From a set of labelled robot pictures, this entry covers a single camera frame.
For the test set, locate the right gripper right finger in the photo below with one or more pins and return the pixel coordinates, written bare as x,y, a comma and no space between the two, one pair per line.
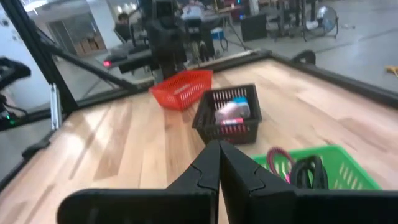
264,205

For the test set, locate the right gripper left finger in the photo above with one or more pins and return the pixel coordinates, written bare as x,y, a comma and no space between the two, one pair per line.
192,199

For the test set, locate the pink USB wall charger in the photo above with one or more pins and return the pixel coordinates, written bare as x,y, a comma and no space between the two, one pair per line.
227,113

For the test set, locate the blue USB wall charger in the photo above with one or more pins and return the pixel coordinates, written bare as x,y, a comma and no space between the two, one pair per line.
242,107

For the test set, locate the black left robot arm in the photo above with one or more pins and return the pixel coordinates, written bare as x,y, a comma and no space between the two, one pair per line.
166,40

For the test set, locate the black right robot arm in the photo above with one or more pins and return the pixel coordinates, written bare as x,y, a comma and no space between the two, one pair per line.
12,70

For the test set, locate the black plastic basket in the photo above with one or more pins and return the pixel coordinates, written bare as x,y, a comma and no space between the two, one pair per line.
230,133

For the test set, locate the green plastic basket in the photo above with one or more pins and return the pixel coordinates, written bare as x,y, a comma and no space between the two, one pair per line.
348,168

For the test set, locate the red plastic basket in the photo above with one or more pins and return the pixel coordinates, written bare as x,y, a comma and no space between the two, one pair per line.
174,96

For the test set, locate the blue white container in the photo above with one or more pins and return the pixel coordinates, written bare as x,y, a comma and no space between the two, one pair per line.
217,33

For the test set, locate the black computer case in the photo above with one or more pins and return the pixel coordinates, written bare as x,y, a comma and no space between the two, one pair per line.
253,28

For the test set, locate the stack of cardboard boxes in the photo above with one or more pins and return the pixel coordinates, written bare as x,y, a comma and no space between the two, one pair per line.
90,46

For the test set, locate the person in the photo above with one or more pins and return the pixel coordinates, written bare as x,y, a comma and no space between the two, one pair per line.
192,12
122,28

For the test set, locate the yellow object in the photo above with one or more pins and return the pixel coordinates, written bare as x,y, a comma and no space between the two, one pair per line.
392,70

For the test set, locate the round floor fan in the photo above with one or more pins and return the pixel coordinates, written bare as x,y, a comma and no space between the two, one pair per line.
329,18

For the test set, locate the silver metal bracket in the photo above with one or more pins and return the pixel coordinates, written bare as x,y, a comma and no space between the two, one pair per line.
56,105

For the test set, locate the black aluminium rig frame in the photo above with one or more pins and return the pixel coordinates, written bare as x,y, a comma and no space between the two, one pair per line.
37,46

